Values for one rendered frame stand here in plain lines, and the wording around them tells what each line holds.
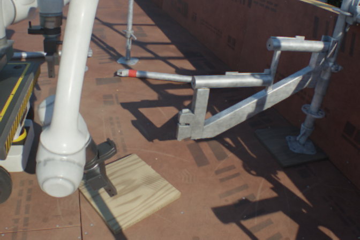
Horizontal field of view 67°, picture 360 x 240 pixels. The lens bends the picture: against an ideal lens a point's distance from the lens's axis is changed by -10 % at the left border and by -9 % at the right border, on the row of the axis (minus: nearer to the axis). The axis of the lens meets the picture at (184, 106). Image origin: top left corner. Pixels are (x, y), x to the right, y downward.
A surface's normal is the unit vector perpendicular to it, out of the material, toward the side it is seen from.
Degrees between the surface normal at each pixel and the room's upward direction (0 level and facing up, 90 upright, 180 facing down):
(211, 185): 0
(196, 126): 90
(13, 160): 90
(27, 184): 0
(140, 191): 0
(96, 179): 90
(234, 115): 90
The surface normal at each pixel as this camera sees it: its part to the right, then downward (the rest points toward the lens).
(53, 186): 0.20, 0.65
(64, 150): 0.45, -0.32
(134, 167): 0.12, -0.87
